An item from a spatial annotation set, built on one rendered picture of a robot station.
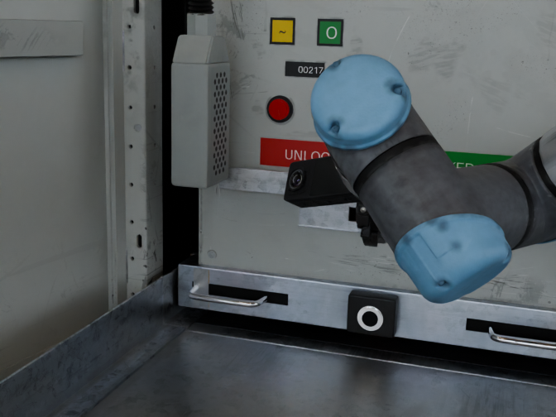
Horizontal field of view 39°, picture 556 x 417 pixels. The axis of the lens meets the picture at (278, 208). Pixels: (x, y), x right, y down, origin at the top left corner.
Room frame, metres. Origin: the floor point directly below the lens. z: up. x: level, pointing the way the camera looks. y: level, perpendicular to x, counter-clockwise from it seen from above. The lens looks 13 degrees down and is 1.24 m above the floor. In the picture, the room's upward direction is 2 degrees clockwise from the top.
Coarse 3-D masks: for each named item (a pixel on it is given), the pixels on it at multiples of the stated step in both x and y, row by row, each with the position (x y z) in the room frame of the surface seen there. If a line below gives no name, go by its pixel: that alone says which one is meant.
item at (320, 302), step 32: (192, 256) 1.05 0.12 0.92; (224, 288) 0.99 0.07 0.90; (256, 288) 0.98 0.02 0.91; (288, 288) 0.96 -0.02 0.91; (320, 288) 0.95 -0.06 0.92; (352, 288) 0.94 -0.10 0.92; (384, 288) 0.93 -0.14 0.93; (288, 320) 0.96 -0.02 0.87; (320, 320) 0.95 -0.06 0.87; (416, 320) 0.91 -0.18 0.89; (448, 320) 0.90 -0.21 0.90; (480, 320) 0.89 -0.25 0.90; (512, 320) 0.88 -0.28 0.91; (544, 320) 0.87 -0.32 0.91; (512, 352) 0.88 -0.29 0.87; (544, 352) 0.87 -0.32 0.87
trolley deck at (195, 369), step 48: (192, 336) 0.95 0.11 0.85; (144, 384) 0.81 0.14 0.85; (192, 384) 0.81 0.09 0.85; (240, 384) 0.82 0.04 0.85; (288, 384) 0.82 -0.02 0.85; (336, 384) 0.82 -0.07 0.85; (384, 384) 0.83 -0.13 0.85; (432, 384) 0.83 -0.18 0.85; (480, 384) 0.83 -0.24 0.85; (528, 384) 0.84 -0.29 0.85
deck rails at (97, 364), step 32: (160, 288) 0.97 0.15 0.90; (96, 320) 0.82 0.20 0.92; (128, 320) 0.89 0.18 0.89; (160, 320) 0.97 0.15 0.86; (64, 352) 0.76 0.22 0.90; (96, 352) 0.82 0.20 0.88; (128, 352) 0.88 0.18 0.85; (0, 384) 0.66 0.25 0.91; (32, 384) 0.71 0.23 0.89; (64, 384) 0.76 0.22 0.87; (96, 384) 0.80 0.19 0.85; (0, 416) 0.66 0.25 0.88; (32, 416) 0.70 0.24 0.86; (64, 416) 0.72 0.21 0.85
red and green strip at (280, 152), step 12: (264, 144) 0.99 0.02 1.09; (276, 144) 0.98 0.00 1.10; (288, 144) 0.98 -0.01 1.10; (300, 144) 0.97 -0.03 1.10; (312, 144) 0.97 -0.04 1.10; (324, 144) 0.96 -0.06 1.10; (264, 156) 0.99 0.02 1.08; (276, 156) 0.98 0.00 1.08; (288, 156) 0.98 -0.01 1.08; (300, 156) 0.97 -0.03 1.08; (312, 156) 0.97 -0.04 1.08; (324, 156) 0.96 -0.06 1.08; (456, 156) 0.92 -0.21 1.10; (468, 156) 0.91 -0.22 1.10; (480, 156) 0.91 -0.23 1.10; (492, 156) 0.90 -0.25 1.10; (504, 156) 0.90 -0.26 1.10
